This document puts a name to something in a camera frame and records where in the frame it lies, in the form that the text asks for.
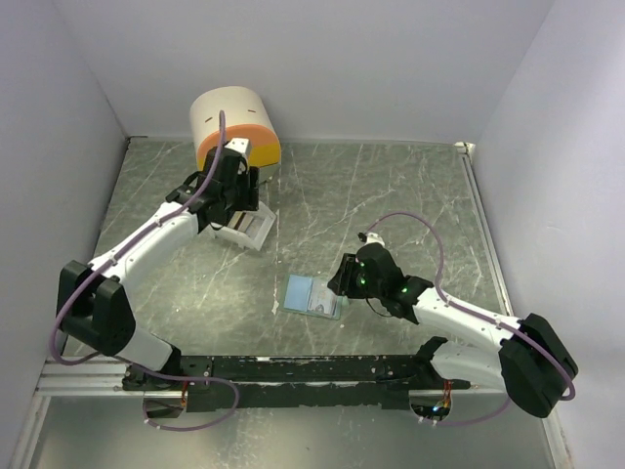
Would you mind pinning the white gold VIP card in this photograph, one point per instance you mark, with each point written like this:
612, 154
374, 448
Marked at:
322, 301

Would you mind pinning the round mini drawer cabinet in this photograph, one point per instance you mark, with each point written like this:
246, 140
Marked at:
246, 117

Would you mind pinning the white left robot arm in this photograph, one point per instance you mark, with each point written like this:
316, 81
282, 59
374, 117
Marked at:
94, 301

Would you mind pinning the green card holder book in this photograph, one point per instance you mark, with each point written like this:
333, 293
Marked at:
296, 296

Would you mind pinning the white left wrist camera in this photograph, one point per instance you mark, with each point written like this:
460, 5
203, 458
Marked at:
242, 146

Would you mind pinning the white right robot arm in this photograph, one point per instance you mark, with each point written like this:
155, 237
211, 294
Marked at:
525, 358

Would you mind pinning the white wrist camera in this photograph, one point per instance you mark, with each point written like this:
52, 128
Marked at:
370, 238
242, 146

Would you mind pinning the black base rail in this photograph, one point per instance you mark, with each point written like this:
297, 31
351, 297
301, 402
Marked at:
282, 382

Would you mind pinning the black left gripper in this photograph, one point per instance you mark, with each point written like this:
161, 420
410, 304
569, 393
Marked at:
252, 196

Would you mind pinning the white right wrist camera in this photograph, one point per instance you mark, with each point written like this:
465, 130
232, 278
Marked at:
370, 238

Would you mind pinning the white card tray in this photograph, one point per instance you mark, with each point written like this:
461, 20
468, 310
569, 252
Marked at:
247, 229

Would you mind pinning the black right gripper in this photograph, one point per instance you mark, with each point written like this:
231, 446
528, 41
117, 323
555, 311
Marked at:
342, 281

